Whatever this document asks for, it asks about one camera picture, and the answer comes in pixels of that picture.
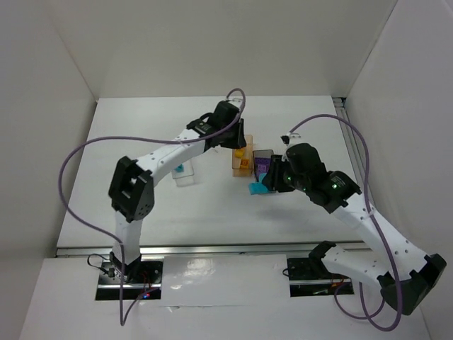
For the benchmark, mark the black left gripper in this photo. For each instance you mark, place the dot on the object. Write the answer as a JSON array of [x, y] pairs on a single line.
[[239, 134]]

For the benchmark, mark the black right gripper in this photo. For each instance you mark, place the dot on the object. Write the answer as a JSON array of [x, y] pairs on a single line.
[[274, 174]]

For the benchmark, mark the teal lego brick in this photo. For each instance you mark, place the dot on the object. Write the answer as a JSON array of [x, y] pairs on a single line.
[[257, 188], [261, 177]]

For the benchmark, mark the small teal lego plate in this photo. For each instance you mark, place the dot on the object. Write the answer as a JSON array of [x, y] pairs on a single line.
[[180, 169]]

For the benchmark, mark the yellow square lego brick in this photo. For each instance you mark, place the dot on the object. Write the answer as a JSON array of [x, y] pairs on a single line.
[[240, 153]]

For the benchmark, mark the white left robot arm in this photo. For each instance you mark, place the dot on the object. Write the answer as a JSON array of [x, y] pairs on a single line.
[[134, 180]]

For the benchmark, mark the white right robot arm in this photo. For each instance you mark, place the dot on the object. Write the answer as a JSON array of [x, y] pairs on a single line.
[[404, 273]]

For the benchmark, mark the amber plastic container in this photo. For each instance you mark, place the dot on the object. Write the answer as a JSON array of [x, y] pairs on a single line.
[[235, 162]]

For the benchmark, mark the yellow lego in amber bin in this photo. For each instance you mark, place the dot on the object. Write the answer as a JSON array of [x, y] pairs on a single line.
[[244, 164]]

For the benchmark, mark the dark grey plastic container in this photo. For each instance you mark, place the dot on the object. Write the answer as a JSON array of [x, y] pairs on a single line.
[[267, 153]]

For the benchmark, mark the purple lego in grey bin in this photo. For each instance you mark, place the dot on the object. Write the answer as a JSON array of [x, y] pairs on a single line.
[[262, 160]]

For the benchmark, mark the clear plastic container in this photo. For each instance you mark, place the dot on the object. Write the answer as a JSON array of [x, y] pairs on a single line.
[[185, 178]]

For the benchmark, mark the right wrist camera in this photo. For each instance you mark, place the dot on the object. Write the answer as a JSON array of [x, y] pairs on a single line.
[[291, 138]]

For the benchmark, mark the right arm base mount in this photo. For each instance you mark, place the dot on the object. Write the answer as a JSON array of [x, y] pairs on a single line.
[[308, 279]]

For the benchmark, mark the aluminium front rail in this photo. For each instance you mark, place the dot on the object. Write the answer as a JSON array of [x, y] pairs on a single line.
[[281, 248]]

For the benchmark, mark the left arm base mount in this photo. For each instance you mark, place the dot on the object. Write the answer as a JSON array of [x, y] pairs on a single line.
[[146, 281]]

